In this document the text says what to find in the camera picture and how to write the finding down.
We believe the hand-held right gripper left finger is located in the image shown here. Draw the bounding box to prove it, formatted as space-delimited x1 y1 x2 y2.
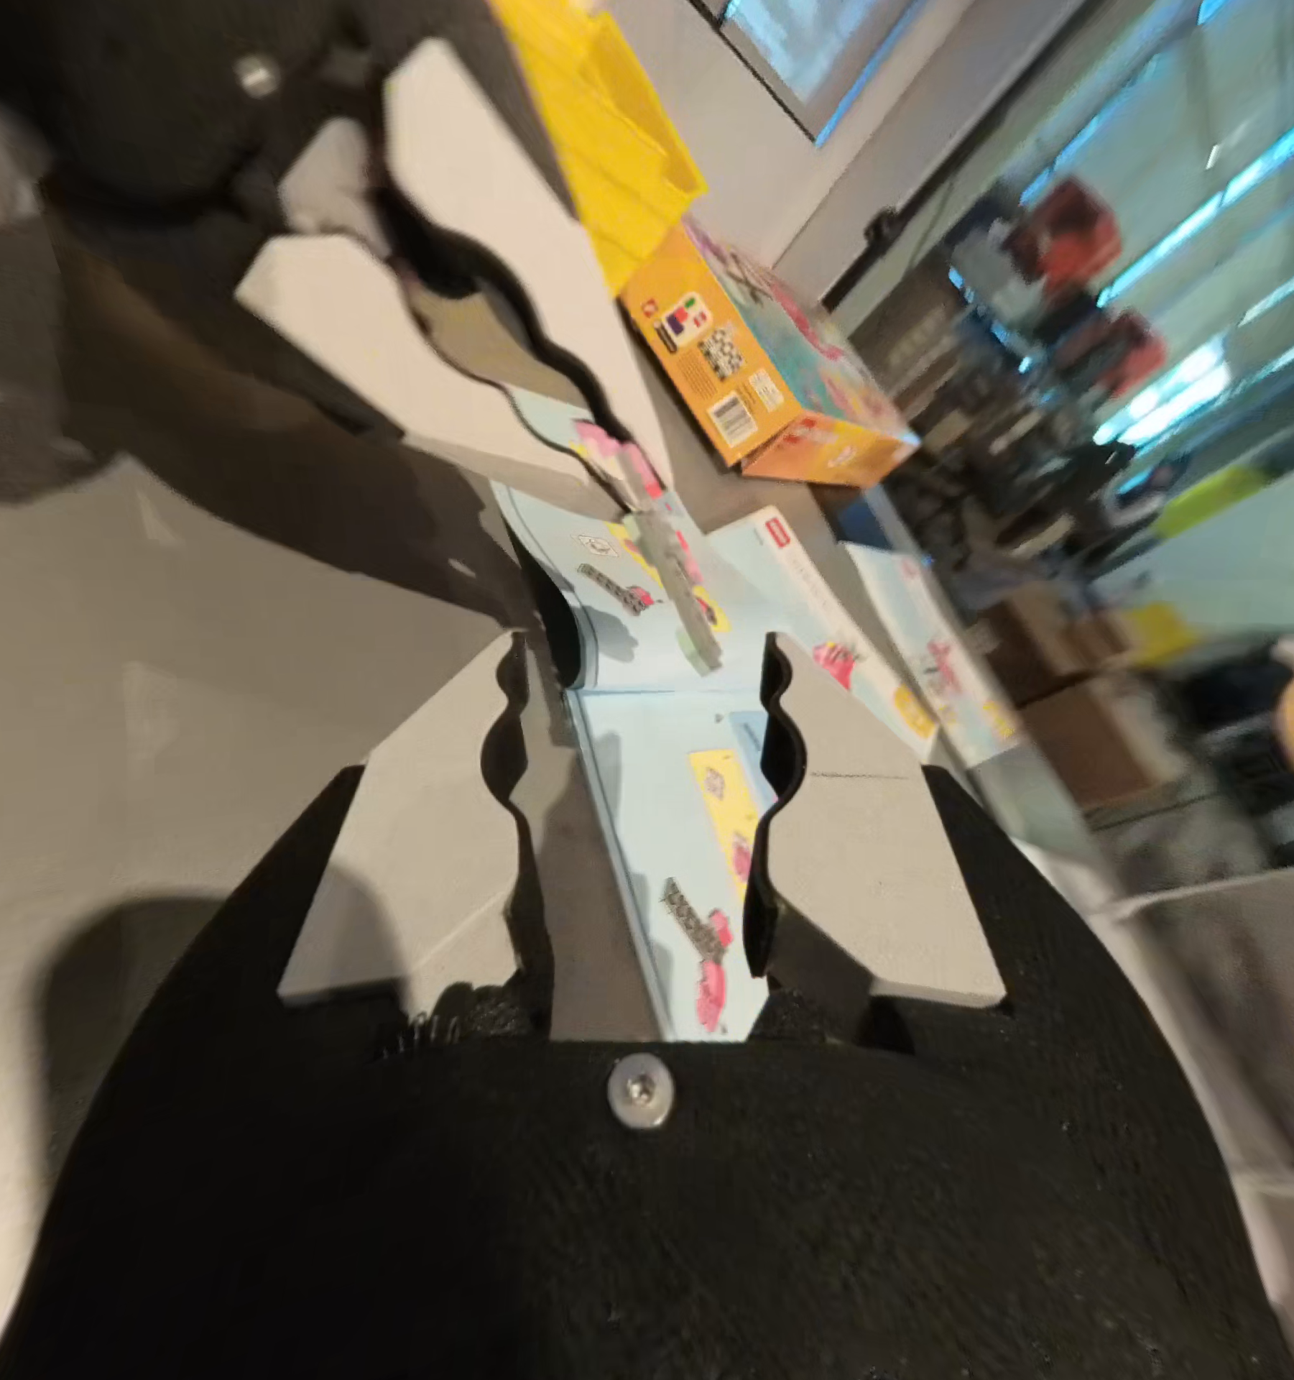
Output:
279 630 557 1011

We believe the grey desk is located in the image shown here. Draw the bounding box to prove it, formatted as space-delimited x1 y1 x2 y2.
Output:
0 21 1294 1380

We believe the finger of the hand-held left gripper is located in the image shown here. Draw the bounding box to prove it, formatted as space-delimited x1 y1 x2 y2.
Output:
234 232 625 508
279 37 672 488

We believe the orange toy brick box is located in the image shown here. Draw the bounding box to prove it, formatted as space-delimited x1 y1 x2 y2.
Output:
616 219 926 488

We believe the red box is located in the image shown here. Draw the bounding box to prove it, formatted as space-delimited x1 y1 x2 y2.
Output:
1077 306 1170 394
1018 178 1127 286

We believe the cardboard box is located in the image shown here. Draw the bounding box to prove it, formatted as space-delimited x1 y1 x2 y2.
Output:
1018 680 1180 814
986 593 1127 703

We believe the open light blue instruction booklet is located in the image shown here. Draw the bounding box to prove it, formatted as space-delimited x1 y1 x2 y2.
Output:
491 385 811 1044

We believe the white flamingo instruction booklet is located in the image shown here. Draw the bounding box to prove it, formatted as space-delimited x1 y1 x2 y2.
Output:
711 504 941 759

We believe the small yellow box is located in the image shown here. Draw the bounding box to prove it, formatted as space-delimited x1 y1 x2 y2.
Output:
1118 602 1200 668

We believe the pink and grey brick assembly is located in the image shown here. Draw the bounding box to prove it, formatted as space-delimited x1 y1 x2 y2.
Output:
574 420 733 680

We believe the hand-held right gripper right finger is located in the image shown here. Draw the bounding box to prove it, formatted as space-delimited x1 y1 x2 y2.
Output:
740 630 1011 1011

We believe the yellow plastic bin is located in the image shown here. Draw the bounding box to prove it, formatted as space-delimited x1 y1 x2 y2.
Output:
487 0 709 295

